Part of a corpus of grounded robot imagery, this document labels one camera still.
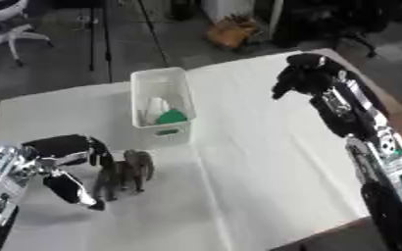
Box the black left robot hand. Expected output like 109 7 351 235
21 133 119 211

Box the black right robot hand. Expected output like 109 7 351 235
270 52 385 140

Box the white plastic box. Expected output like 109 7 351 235
128 67 198 145

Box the black office chair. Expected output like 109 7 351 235
271 0 397 59

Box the grey toy elephant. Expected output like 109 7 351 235
91 149 157 202

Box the white toy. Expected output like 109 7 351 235
142 96 173 126

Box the green toy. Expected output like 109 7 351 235
154 108 189 126

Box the black tripod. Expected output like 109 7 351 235
84 0 116 83

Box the white office chair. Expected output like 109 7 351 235
0 0 56 68

